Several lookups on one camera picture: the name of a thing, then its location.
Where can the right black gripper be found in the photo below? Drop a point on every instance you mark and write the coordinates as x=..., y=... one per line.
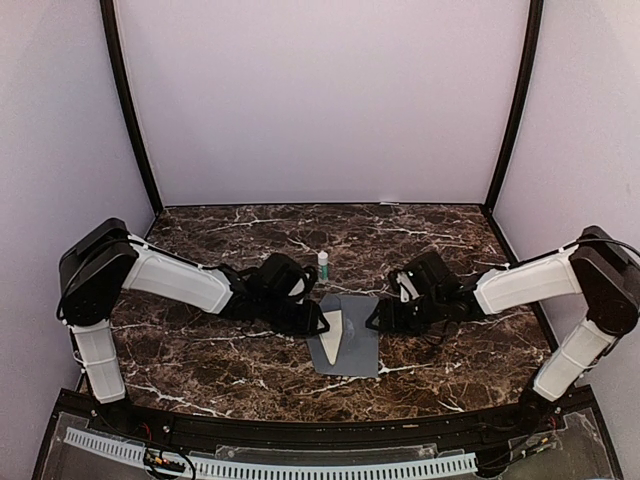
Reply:
x=390, y=318

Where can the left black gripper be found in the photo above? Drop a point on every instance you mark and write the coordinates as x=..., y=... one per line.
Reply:
x=308, y=322

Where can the beige letter paper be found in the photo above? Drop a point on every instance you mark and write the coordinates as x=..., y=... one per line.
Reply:
x=331, y=339

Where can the grey envelope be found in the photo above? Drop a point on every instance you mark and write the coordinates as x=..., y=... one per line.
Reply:
x=359, y=348

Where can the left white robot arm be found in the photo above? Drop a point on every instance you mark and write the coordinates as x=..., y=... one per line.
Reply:
x=111, y=269

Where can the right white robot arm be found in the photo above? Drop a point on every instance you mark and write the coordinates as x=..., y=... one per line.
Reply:
x=588, y=289

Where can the green white glue stick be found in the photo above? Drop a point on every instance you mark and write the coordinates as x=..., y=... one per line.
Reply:
x=323, y=266

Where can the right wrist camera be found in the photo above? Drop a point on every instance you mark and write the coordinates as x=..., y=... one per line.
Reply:
x=401, y=283

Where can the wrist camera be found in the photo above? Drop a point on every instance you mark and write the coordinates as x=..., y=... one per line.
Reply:
x=309, y=279
x=401, y=283

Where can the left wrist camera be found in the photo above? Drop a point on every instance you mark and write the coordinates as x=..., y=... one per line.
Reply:
x=309, y=279

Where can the black front rail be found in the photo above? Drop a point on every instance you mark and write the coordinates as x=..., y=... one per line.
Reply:
x=485, y=429

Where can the white slotted cable duct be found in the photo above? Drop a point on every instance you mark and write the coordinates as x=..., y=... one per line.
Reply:
x=233, y=462

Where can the right black frame post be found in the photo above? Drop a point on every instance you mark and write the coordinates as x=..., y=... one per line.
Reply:
x=516, y=111

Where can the black frame post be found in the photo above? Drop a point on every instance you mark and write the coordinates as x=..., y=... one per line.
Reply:
x=516, y=111
x=126, y=101

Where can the left black frame post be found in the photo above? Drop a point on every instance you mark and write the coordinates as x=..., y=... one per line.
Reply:
x=126, y=101

